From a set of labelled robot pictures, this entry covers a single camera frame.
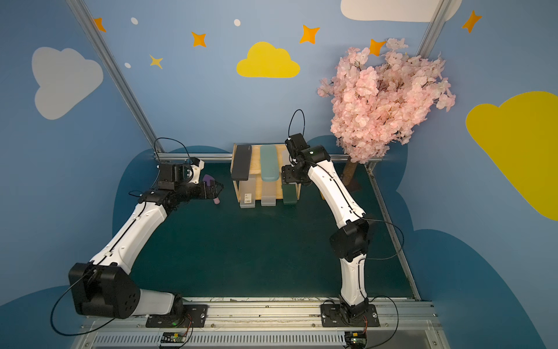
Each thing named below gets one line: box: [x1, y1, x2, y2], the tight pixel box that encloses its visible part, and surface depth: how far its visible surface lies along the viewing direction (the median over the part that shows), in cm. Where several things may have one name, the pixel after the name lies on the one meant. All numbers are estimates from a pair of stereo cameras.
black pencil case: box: [231, 144, 253, 181], surface depth 94 cm
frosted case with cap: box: [260, 181, 277, 207], surface depth 110 cm
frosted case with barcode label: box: [239, 178, 257, 209], surface depth 103 cm
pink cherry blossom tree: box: [318, 37, 456, 164], surface depth 72 cm
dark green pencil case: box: [283, 183, 298, 205], surface depth 108 cm
